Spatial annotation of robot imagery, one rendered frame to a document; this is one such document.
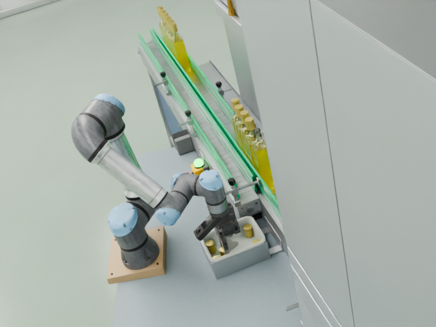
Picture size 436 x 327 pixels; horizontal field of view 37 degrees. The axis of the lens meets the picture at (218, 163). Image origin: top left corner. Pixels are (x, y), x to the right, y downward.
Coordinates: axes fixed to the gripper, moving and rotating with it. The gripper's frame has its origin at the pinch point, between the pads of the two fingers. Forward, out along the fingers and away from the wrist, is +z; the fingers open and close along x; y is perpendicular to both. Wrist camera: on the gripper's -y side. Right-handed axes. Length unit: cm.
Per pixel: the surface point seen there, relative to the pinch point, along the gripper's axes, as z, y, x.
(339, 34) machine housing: -130, 3, -114
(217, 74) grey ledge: -7, 42, 121
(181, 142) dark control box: -2, 7, 80
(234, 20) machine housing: -59, 40, 63
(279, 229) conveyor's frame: -6.1, 20.7, -7.2
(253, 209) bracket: -4.0, 17.2, 11.1
